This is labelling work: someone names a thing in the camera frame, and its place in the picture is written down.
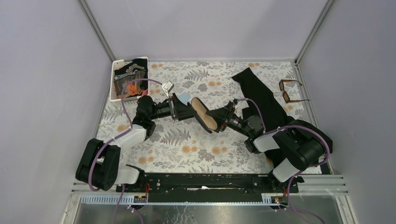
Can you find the light blue cleaning cloth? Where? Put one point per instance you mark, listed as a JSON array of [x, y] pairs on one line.
[[184, 98]]

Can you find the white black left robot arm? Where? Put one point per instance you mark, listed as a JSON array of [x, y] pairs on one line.
[[100, 165]]

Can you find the black orange clothes in basket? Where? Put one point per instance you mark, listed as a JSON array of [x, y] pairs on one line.
[[131, 70]]

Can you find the black cloth garment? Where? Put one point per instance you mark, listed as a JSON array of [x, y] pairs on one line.
[[272, 113]]

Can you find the grey slotted cable duct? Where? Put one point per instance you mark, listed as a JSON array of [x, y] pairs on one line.
[[199, 199]]

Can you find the white perforated plastic basket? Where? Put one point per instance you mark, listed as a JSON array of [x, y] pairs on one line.
[[112, 96]]

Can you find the black glasses case tan lining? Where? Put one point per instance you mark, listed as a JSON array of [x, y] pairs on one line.
[[207, 122]]

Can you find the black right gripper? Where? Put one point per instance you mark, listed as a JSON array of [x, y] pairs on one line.
[[223, 114]]

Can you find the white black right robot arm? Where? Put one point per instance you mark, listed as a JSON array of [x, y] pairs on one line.
[[300, 143]]

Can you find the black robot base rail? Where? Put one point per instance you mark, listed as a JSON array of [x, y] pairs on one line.
[[219, 184]]

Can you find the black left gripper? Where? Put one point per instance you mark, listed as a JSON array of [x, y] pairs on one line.
[[178, 109]]

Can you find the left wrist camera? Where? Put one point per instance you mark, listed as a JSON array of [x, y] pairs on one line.
[[167, 87]]

